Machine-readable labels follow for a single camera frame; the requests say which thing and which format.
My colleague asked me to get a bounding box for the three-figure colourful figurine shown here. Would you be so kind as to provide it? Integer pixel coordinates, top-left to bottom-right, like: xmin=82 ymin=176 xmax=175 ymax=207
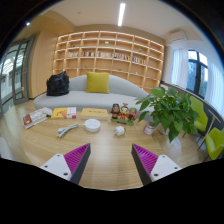
xmin=110 ymin=102 xmax=139 ymax=127

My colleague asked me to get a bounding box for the lime green chair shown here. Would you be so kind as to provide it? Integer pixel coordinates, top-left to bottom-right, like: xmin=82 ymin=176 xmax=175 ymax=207
xmin=182 ymin=95 xmax=209 ymax=138
xmin=196 ymin=126 xmax=224 ymax=162

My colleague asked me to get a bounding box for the dark-framed window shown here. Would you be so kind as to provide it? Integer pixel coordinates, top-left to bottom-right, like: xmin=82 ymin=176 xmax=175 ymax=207
xmin=186 ymin=49 xmax=209 ymax=99

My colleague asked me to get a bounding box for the wooden shelf unit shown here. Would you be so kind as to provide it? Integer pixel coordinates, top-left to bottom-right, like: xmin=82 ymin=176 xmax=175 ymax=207
xmin=52 ymin=30 xmax=166 ymax=94

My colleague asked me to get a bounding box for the grey curved sofa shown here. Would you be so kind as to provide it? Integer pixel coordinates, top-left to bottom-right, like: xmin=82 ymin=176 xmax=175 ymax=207
xmin=33 ymin=74 xmax=156 ymax=116

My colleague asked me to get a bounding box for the white air conditioner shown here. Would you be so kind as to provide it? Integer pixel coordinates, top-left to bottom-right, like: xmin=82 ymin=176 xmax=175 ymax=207
xmin=167 ymin=29 xmax=189 ymax=44

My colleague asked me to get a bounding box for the yellow cushion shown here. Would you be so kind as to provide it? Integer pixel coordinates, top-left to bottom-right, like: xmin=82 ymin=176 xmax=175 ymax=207
xmin=85 ymin=71 xmax=111 ymax=95

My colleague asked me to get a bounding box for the white and red book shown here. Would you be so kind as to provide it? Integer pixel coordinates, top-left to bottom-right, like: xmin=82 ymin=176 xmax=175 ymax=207
xmin=22 ymin=106 xmax=54 ymax=130

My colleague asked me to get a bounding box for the white gold-banded cube charger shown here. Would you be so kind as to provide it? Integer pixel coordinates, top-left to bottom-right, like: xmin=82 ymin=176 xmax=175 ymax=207
xmin=113 ymin=125 xmax=127 ymax=137

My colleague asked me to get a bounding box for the green potted plant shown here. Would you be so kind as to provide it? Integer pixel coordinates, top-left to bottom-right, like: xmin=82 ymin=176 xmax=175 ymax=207
xmin=134 ymin=86 xmax=200 ymax=144

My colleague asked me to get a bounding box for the white power strip cable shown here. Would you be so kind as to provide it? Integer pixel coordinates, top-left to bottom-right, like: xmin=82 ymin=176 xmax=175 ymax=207
xmin=56 ymin=122 xmax=86 ymax=139

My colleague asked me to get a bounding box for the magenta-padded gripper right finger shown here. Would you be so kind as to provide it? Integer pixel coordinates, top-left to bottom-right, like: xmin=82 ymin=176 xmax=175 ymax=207
xmin=131 ymin=143 xmax=183 ymax=187

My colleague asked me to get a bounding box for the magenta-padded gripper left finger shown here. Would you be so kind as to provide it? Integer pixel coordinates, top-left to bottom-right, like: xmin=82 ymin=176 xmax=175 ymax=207
xmin=39 ymin=142 xmax=92 ymax=185

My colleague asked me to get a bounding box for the black bag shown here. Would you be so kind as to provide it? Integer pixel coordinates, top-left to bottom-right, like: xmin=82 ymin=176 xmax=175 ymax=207
xmin=45 ymin=70 xmax=71 ymax=97

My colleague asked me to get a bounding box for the long ceiling light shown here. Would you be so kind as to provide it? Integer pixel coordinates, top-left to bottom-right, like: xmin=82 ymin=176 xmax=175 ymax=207
xmin=117 ymin=2 xmax=127 ymax=28

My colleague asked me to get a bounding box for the white curtain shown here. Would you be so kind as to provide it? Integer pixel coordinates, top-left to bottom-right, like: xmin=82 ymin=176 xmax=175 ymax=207
xmin=203 ymin=61 xmax=224 ymax=116
xmin=170 ymin=48 xmax=189 ymax=89

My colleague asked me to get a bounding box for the glass door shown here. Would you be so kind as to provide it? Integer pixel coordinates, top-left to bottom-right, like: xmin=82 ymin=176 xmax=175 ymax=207
xmin=0 ymin=35 xmax=36 ymax=113

